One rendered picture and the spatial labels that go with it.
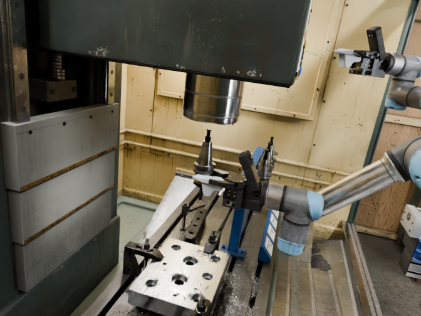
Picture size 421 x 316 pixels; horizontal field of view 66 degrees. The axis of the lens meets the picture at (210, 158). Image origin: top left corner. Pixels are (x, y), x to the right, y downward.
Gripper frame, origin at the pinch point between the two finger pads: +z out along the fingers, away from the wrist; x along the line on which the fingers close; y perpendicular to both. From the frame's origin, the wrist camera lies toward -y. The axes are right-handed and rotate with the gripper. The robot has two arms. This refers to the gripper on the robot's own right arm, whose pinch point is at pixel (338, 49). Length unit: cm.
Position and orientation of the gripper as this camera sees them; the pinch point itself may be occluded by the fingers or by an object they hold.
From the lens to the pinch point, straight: 121.7
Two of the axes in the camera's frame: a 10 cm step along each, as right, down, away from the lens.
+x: -2.5, -3.3, 9.1
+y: -1.2, 9.4, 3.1
